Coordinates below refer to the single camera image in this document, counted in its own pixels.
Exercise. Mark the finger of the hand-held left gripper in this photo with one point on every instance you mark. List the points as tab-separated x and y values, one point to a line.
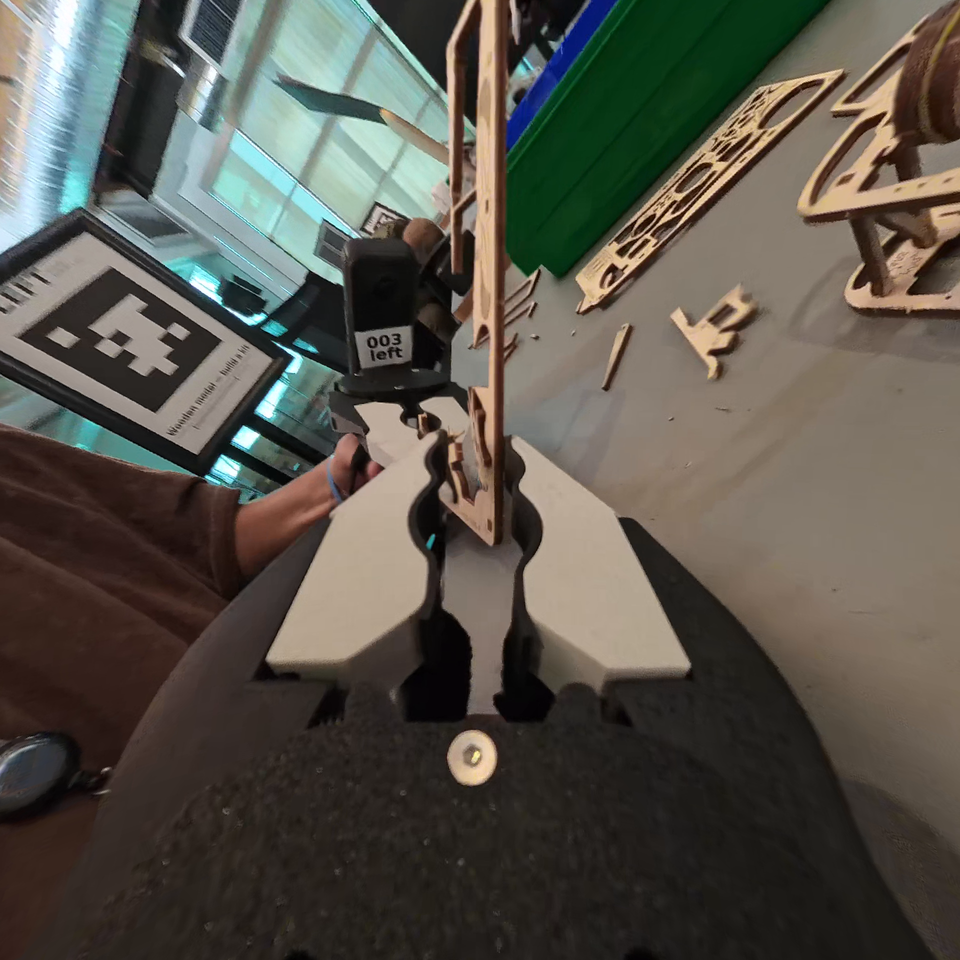
446	416
390	439

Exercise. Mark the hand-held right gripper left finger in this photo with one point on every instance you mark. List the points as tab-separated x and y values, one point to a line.
345	592

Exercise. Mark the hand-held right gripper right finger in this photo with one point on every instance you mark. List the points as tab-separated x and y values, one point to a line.
600	592

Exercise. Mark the long narrow wooden puzzle sheet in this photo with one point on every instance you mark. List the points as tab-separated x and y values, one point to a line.
491	225

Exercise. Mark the person's left forearm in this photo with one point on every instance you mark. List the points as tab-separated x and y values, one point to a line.
289	506

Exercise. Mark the person's left hand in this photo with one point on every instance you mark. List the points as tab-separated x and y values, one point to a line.
354	469

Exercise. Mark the blue wristband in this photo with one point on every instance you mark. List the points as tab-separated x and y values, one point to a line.
334	480

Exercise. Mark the pointed wooden stick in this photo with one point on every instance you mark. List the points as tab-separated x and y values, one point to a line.
617	356

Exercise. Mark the person's brown shirt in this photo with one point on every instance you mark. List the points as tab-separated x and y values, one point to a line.
97	570

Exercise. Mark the framed black white tag poster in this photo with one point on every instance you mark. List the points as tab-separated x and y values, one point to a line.
127	337

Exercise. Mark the notched wooden puzzle piece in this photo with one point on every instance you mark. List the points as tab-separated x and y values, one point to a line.
712	330

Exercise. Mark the blue plastic bin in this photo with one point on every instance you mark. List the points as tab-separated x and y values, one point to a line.
555	82

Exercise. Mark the green plastic bin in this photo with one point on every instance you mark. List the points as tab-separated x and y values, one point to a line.
637	127

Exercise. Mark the wide wooden puzzle sheet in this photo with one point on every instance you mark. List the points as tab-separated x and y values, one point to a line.
697	202

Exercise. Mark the black badge reel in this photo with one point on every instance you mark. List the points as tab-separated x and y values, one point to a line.
34	772

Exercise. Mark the wooden model assembly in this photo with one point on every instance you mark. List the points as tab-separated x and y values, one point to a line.
900	187

